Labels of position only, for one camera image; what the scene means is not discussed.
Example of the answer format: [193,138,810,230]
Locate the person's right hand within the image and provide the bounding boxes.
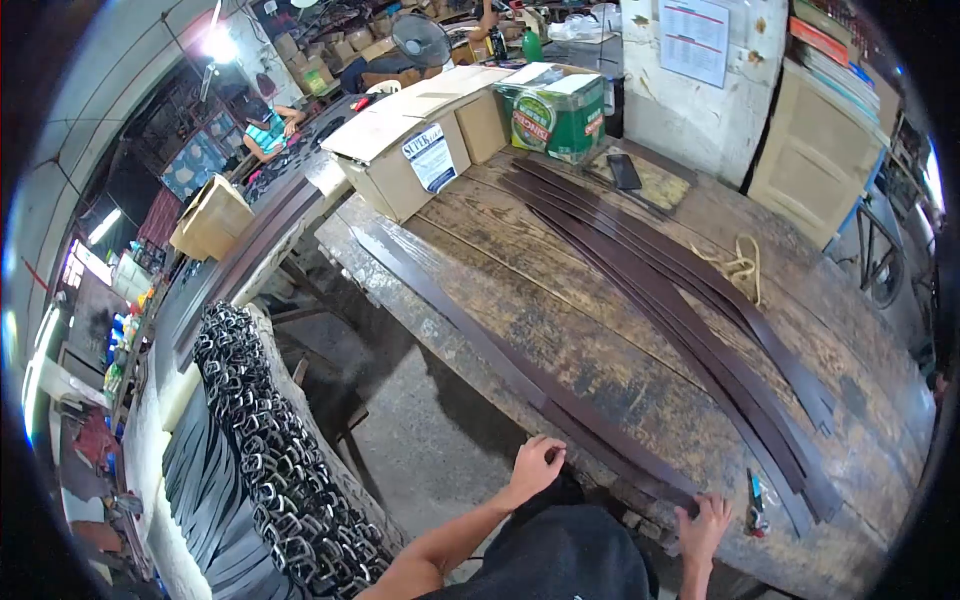
[672,492,733,565]

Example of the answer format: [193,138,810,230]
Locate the person's left hand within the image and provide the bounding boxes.
[508,435,568,505]

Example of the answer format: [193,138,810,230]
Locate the person's right fingers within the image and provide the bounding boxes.
[695,492,733,528]

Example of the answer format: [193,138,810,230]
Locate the person's left fingers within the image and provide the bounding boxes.
[534,435,568,474]

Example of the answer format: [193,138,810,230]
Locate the long brown leather strip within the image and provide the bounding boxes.
[349,222,702,513]

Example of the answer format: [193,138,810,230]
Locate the small blue red tool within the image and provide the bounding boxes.
[743,468,771,539]

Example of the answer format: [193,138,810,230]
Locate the person's body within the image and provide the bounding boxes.
[420,480,661,600]

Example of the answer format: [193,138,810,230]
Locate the pile of brown leather strips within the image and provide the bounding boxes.
[498,156,844,538]

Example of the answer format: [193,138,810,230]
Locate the pile of black buckled belts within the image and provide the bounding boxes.
[160,300,395,600]

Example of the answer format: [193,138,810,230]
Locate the worn flat board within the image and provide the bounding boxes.
[582,144,700,213]

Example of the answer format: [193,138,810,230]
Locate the black phone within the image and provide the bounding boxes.
[606,153,644,192]

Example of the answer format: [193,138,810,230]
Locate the small cardboard box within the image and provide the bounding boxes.
[454,88,511,166]

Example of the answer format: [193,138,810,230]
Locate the green printed carton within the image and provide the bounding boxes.
[492,62,609,166]

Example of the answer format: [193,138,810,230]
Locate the large cardboard box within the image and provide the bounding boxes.
[320,64,517,225]

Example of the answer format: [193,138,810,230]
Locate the long workbench with dark strips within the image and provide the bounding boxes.
[153,93,376,376]

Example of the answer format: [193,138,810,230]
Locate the beige wooden cabinet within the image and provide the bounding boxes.
[747,58,889,250]

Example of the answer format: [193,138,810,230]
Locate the open cardboard box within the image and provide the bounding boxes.
[168,174,257,261]

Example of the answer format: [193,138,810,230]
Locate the grey electric fan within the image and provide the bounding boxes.
[390,12,453,70]

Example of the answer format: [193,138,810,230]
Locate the white printed paper sheet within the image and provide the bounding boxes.
[658,0,731,90]

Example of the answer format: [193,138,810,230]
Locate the beige rope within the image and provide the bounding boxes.
[688,234,766,307]

